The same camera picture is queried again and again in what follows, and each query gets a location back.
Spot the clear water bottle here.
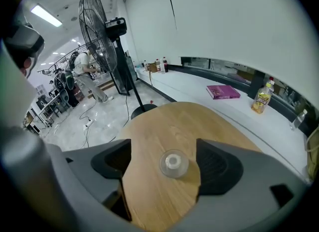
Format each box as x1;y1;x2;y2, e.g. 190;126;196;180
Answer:
290;109;309;131

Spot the small clear container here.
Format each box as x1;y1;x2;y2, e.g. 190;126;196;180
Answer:
159;149;189;179

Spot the grey device with red buttons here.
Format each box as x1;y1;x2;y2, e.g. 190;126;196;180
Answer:
3;22;45;78

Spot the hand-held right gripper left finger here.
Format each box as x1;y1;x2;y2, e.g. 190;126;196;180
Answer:
44;138;133;227

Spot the ceiling light panel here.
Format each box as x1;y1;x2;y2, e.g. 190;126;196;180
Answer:
31;4;63;27

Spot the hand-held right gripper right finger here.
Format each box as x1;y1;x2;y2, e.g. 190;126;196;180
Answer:
174;138;310;232

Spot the yellow drink bottle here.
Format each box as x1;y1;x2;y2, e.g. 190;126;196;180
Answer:
251;77;276;115

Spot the black floor cable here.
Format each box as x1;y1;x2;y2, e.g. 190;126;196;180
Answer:
79;95;130;148

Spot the purple book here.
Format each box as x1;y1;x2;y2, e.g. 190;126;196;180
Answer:
206;85;241;100

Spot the black hanging cord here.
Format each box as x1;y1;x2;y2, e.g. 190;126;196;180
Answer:
163;0;178;31

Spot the black display cabinet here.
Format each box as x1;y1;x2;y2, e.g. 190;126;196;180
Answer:
113;55;138;95

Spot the black pedestal fan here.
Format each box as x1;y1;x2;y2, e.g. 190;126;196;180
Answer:
78;0;158;120

